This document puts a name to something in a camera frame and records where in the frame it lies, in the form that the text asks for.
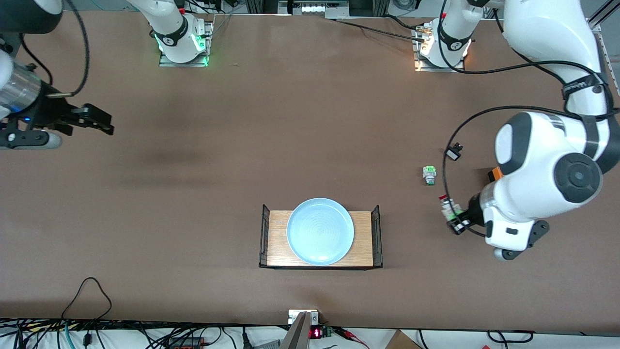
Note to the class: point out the brown cardboard piece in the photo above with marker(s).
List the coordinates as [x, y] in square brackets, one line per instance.
[399, 341]

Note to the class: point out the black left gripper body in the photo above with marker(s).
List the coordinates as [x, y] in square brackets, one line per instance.
[472, 213]

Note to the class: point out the light blue round plate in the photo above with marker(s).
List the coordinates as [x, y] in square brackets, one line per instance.
[319, 232]

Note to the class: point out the red push button switch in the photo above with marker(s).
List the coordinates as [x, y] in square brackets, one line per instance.
[448, 206]

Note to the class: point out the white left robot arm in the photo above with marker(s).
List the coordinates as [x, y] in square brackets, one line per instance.
[542, 160]

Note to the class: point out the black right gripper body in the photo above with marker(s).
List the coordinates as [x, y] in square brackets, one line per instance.
[51, 112]

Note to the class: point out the aluminium frame profile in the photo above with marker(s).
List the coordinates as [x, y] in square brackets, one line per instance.
[605, 9]

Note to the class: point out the small black white-faced switch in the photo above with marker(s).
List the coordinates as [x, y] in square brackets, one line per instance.
[453, 154]

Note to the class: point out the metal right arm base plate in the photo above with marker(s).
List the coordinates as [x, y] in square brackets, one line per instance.
[169, 63]

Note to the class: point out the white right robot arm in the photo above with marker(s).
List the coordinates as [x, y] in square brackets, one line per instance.
[172, 34]

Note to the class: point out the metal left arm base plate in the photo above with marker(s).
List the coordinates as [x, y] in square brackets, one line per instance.
[460, 69]

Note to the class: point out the black power strip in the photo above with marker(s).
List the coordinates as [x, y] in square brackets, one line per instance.
[186, 343]

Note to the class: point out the red digit display module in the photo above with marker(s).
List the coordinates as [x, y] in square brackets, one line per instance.
[316, 333]

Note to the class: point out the grey camera mount bar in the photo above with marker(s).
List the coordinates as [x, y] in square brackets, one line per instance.
[298, 334]

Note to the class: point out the metal frame with white light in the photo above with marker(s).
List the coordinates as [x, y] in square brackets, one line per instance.
[312, 8]

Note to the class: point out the orange button enclosure box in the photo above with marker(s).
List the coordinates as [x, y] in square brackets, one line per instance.
[497, 171]

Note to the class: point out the green push button switch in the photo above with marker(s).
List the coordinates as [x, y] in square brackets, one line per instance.
[429, 172]

